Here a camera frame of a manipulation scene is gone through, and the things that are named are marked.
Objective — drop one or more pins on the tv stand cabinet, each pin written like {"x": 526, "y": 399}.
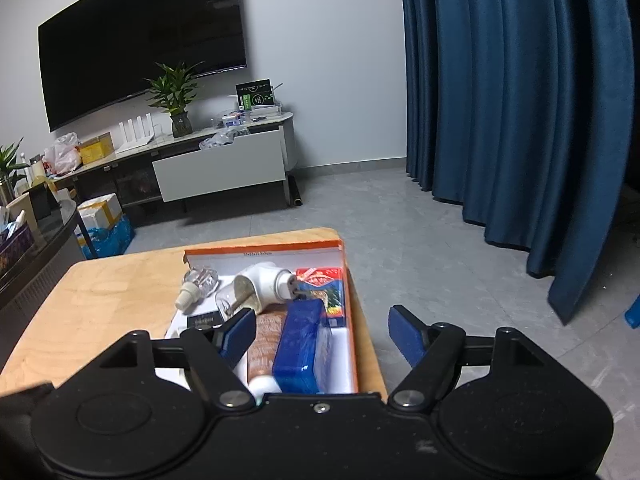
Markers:
{"x": 135, "y": 180}

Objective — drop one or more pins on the yellow box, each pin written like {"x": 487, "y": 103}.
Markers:
{"x": 95, "y": 149}

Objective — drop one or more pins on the plain white plug-in vaporizer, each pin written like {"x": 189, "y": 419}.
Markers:
{"x": 265, "y": 282}

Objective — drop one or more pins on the green black box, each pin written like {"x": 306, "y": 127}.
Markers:
{"x": 255, "y": 95}

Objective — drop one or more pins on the brown tube with white cap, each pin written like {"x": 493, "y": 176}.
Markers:
{"x": 265, "y": 340}

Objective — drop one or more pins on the white plastic bag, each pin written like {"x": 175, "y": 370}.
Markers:
{"x": 62, "y": 155}

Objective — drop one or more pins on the clear plastic bag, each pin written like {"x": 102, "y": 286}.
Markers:
{"x": 222, "y": 139}

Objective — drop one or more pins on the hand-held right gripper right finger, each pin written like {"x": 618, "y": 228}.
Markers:
{"x": 407, "y": 332}

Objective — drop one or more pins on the clear glass bottle white cap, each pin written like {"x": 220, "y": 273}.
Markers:
{"x": 202, "y": 277}

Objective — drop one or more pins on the white router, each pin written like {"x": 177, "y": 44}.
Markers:
{"x": 140, "y": 137}

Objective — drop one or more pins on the blue bag of bottles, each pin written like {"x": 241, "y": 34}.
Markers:
{"x": 107, "y": 242}

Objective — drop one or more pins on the dark box on counter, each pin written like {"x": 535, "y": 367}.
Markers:
{"x": 40, "y": 202}

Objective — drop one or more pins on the black wall television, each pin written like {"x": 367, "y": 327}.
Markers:
{"x": 140, "y": 45}

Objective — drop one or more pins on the blue cartoon tin box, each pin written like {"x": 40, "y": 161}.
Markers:
{"x": 300, "y": 345}

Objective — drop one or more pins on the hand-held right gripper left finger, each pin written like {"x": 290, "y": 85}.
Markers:
{"x": 240, "y": 332}

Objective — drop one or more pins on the red blue playing card box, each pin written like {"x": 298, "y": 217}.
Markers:
{"x": 320, "y": 280}

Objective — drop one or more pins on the white yellow cardboard carton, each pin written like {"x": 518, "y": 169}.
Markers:
{"x": 100, "y": 210}

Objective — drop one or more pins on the purple patterned storage box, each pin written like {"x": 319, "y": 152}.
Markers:
{"x": 15, "y": 247}

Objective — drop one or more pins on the potted plant in glass vase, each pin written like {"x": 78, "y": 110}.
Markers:
{"x": 175, "y": 90}

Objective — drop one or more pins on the black charger plug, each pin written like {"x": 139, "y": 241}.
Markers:
{"x": 205, "y": 321}

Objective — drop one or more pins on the clear acrylic tray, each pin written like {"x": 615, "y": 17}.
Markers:
{"x": 245, "y": 117}

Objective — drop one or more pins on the plant in steel pot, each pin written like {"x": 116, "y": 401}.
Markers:
{"x": 9, "y": 165}

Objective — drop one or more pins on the blue plastic object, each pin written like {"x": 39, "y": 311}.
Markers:
{"x": 633, "y": 310}

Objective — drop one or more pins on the white drawer front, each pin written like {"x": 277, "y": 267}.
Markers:
{"x": 220, "y": 165}

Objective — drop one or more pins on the orange white cardboard box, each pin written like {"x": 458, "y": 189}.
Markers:
{"x": 340, "y": 360}

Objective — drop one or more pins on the blue curtain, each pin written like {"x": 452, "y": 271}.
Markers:
{"x": 515, "y": 110}

